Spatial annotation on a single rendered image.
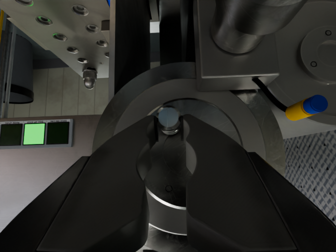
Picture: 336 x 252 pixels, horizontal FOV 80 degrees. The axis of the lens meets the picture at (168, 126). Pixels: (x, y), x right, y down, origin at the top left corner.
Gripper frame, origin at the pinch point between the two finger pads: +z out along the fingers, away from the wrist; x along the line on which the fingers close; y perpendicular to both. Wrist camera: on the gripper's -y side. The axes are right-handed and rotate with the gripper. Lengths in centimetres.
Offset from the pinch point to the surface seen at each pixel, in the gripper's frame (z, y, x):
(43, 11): 24.2, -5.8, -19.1
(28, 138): 30, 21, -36
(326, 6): 9.9, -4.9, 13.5
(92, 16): 25.5, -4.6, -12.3
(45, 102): 208, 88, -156
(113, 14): 10.2, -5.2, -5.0
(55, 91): 216, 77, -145
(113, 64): 7.1, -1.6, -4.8
